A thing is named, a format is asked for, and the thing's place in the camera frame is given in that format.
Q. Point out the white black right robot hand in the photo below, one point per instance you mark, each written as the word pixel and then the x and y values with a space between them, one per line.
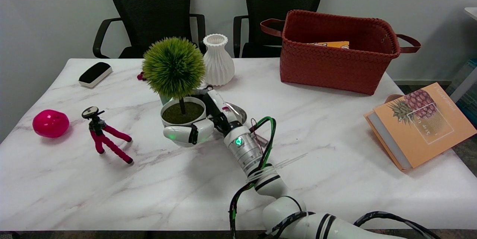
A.
pixel 220 114

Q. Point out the pink plastic ball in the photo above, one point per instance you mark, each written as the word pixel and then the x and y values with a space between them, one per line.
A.
pixel 50 123

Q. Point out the shiny metal scoop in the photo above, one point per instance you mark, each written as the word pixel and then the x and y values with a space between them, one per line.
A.
pixel 239 112

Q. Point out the small teal cup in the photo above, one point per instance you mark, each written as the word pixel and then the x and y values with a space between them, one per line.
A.
pixel 164 99

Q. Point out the orange box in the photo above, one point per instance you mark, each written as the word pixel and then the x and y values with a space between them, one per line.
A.
pixel 331 44

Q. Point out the white ribbed vase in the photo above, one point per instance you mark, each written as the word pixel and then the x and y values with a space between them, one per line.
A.
pixel 220 66

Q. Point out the green ball plant white pot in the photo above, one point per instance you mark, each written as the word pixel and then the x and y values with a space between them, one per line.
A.
pixel 174 67

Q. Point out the purple grape bunch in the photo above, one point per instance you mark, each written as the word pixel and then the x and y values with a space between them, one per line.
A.
pixel 141 76

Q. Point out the red woven basket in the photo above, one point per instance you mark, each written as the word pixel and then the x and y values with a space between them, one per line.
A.
pixel 335 64

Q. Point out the brown round object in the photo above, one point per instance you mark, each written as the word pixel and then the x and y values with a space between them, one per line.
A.
pixel 391 98

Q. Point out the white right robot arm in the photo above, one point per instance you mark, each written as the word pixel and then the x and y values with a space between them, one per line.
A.
pixel 249 153

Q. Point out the red black mini tripod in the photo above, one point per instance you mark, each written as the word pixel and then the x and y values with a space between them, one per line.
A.
pixel 104 138

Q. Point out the orange pineapple book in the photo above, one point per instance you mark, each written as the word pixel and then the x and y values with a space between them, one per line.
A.
pixel 425 127

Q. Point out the black white board eraser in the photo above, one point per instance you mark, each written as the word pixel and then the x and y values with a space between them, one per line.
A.
pixel 95 73

